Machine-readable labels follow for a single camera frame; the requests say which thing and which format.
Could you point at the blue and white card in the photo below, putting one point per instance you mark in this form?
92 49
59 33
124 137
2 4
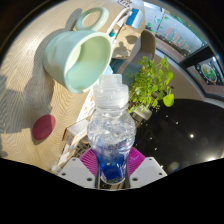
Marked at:
63 156

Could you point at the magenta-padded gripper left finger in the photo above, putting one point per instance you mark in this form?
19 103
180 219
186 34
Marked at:
78 171

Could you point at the printed paper leaflets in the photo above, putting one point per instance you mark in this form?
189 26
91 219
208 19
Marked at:
86 106

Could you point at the pill blister pack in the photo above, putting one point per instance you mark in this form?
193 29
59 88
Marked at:
125 2

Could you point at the pale green mug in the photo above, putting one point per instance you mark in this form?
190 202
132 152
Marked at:
66 58

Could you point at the green potted plant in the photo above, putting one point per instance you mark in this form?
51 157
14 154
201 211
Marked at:
150 81

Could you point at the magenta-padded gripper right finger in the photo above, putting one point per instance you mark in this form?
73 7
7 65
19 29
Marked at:
146 170

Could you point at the blue and white carton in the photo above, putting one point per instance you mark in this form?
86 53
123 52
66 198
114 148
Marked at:
135 18

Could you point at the group of ceiling lights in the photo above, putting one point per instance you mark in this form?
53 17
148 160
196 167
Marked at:
191 136

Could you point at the clear bottle with blue label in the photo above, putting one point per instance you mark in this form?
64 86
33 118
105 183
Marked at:
111 130

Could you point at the flat round red coaster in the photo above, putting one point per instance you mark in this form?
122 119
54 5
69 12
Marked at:
44 127

